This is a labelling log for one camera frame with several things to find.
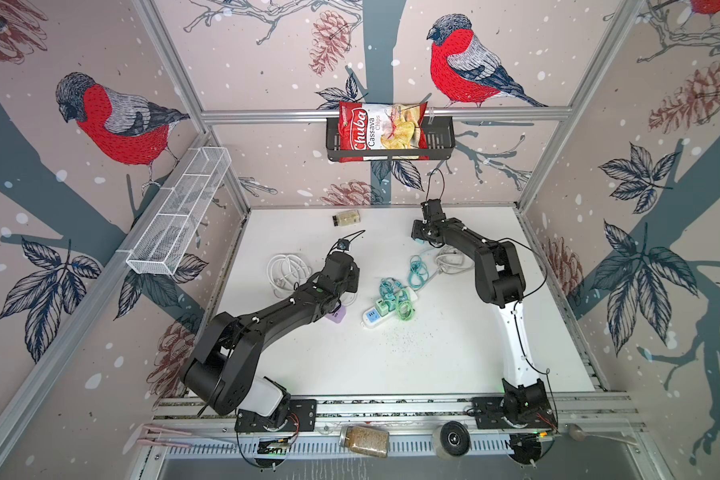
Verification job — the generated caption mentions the purple power strip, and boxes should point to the purple power strip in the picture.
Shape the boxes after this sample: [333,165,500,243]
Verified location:
[325,306,346,324]

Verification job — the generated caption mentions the teal charger with cable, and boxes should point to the teal charger with cable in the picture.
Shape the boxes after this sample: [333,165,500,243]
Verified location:
[379,277,410,312]

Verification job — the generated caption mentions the white blue small device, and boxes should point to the white blue small device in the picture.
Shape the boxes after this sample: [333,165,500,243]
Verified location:
[361,287,418,329]

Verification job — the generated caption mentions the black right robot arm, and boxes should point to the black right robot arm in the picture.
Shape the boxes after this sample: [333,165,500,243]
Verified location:
[411,199,557,429]

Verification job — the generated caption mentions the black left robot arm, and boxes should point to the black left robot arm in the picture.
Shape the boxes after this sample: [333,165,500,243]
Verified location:
[179,237,360,431]

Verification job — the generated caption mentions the red cassava chips bag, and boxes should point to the red cassava chips bag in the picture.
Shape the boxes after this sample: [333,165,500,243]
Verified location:
[338,102,428,162]

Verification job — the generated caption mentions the glass jar of grains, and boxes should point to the glass jar of grains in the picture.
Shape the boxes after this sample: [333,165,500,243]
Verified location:
[339,425,390,458]

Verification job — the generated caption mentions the black round knob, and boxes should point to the black round knob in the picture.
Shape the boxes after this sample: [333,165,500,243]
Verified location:
[432,421,471,459]

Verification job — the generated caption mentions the pink chopsticks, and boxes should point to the pink chopsticks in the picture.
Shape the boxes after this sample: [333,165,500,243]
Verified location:
[128,424,196,449]

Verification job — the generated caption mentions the metal spoon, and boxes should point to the metal spoon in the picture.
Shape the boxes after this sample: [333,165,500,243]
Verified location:
[567,424,639,447]

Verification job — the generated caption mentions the white cable coil right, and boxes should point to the white cable coil right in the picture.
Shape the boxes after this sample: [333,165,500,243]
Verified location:
[434,247,475,277]

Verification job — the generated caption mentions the thick white power cord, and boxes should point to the thick white power cord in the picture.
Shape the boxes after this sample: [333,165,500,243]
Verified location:
[266,253,313,301]

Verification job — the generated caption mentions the black wire wall basket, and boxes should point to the black wire wall basket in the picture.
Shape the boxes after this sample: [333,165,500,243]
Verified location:
[326,117,455,162]

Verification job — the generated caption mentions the white mesh wall shelf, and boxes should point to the white mesh wall shelf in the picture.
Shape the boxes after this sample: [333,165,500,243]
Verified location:
[126,146,231,276]

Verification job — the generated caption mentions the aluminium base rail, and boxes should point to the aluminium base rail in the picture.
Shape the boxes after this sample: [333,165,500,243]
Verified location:
[145,392,645,459]

